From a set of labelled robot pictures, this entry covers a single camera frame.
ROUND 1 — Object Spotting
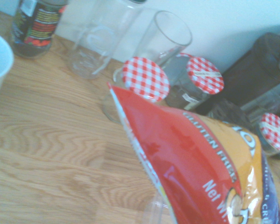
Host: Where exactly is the red and orange chip bag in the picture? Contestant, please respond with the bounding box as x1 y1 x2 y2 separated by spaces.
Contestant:
106 81 280 224

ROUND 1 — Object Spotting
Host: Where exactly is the tall clear glass mug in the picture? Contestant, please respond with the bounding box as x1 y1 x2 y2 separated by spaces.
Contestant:
112 10 193 98

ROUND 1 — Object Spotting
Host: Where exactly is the clear bottle with green lid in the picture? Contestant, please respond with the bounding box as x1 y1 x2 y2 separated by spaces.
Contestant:
67 0 147 80

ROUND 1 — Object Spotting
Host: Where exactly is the glass jar red checkered lid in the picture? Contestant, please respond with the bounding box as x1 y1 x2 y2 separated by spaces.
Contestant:
165 53 225 112
102 56 171 125
255 112 280 161

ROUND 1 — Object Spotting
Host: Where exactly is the spice jar with dark lid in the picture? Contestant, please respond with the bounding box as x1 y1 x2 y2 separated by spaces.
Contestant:
10 0 69 59

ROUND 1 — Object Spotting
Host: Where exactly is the black shaker bottle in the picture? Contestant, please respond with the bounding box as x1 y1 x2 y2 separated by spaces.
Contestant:
196 25 280 117

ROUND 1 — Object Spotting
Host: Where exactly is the clear plastic rectangular container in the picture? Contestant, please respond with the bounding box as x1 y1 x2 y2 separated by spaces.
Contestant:
141 195 172 224

